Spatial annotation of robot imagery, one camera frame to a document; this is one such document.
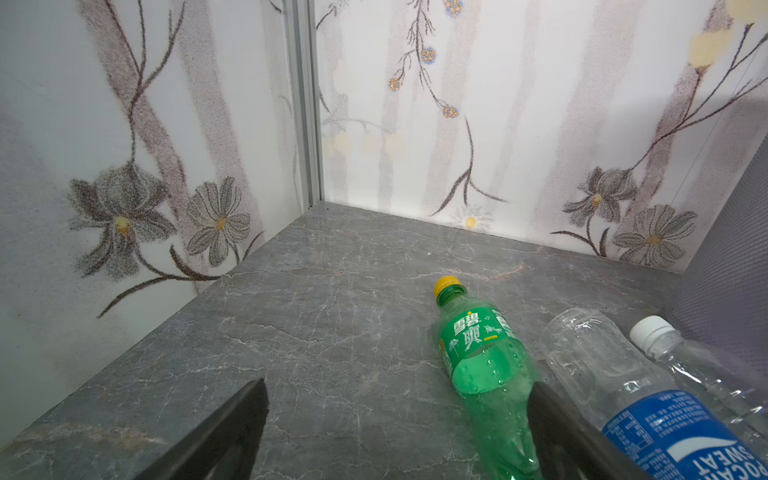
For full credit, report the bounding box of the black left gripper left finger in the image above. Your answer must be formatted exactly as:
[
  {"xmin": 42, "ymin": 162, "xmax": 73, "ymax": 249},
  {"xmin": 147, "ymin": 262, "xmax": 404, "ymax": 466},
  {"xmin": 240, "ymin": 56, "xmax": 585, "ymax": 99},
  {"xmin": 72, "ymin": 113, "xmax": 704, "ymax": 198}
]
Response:
[{"xmin": 137, "ymin": 379, "xmax": 269, "ymax": 479}]

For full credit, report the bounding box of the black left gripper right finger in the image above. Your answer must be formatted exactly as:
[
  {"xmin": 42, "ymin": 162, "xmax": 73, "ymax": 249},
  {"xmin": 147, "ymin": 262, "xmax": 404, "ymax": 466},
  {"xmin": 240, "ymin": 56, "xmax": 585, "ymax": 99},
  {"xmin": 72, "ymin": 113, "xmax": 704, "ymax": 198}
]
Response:
[{"xmin": 527, "ymin": 381, "xmax": 651, "ymax": 480}]

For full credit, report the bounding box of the green Sprite bottle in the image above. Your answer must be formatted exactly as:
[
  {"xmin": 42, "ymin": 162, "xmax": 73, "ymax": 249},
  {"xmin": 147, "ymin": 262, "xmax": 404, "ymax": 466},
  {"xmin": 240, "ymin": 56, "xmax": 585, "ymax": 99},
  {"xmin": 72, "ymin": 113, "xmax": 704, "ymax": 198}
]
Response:
[{"xmin": 434, "ymin": 276, "xmax": 542, "ymax": 479}]

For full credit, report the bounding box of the purple-lined mesh trash bin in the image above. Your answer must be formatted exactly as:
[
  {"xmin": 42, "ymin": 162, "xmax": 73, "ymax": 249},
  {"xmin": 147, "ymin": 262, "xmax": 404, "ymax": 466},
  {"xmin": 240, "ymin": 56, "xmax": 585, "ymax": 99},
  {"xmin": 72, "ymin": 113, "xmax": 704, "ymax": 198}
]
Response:
[{"xmin": 666, "ymin": 141, "xmax": 767, "ymax": 375}]

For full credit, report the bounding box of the Pocari Sweat bottle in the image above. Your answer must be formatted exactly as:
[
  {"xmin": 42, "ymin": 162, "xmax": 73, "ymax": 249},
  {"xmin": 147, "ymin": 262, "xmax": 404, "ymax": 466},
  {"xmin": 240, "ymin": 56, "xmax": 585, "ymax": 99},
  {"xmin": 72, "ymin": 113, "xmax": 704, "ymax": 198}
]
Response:
[{"xmin": 540, "ymin": 308, "xmax": 767, "ymax": 479}]

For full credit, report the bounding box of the clear bottle white cap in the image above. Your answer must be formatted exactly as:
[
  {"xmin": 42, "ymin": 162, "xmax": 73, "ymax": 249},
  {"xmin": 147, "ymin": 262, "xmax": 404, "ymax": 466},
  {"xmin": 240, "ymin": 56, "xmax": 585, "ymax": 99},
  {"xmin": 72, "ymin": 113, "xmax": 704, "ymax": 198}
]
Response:
[{"xmin": 629, "ymin": 315, "xmax": 767, "ymax": 461}]

